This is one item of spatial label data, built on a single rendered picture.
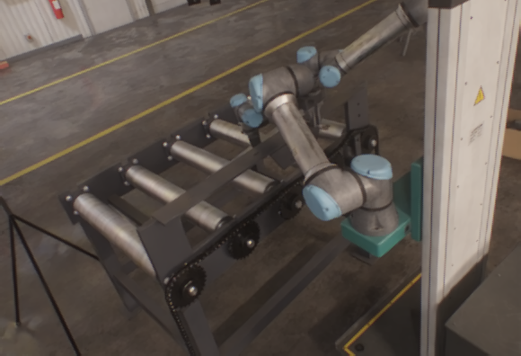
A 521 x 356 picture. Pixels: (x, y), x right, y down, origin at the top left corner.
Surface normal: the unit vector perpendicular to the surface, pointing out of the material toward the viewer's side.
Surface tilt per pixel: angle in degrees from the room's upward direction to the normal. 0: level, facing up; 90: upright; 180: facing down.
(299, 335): 0
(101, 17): 90
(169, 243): 90
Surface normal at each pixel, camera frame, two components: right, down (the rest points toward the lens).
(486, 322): -0.17, -0.83
